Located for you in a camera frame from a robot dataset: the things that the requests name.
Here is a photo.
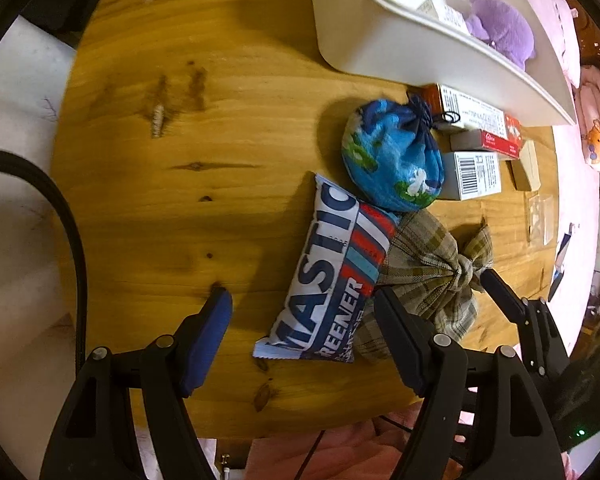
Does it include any purple plush toy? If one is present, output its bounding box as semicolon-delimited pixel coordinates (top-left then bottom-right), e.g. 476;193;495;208
462;0;537;68

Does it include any pink pillow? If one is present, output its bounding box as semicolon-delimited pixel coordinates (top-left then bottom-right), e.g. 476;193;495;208
497;0;583;88

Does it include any pink bed sheet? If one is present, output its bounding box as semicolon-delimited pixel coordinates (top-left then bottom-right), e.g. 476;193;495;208
550;85;600;356

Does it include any white labelled paper box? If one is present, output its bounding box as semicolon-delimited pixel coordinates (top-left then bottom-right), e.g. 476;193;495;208
415;0;473;36

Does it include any long white and red box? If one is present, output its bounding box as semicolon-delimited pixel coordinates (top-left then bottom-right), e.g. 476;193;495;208
407;84;523;133

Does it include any brown wooden headboard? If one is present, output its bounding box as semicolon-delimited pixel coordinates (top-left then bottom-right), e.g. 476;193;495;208
577;5;600;68

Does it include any clear plastic bag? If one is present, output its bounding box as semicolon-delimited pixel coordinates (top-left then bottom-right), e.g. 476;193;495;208
525;195;553;245

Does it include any small cardboard box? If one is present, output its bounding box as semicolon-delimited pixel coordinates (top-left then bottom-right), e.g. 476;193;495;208
510;140;541;192

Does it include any short red and white box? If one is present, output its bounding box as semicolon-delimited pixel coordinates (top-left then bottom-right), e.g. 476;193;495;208
449;129;524;160

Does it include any blue drawstring pouch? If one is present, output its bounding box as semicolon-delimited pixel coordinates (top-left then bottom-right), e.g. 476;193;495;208
341;92;446;212

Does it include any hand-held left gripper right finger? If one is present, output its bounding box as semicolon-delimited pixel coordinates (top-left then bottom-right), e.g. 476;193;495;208
373;287;566;480

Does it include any white plastic bin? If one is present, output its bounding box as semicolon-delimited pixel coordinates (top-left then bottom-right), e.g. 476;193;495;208
307;0;578;127

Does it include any plaid cloth pouch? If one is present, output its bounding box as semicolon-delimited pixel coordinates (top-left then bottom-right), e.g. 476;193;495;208
352;210;496;363

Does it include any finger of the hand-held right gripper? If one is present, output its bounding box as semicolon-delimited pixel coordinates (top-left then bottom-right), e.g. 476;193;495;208
480;269;570;377

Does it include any pink bear print blanket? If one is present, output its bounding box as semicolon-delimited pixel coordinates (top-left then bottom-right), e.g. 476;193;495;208
577;60;600;176

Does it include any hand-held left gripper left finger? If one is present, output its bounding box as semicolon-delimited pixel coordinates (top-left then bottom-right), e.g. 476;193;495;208
39;287;233;480

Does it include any white and blue snack packet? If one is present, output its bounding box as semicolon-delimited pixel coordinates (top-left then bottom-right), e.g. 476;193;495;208
252;171;398;363

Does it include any white barcode box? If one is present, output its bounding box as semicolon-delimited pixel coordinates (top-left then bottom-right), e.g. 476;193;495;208
440;151;503;202

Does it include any black cable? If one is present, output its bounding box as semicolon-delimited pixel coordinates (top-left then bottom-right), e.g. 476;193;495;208
0;149;88;366

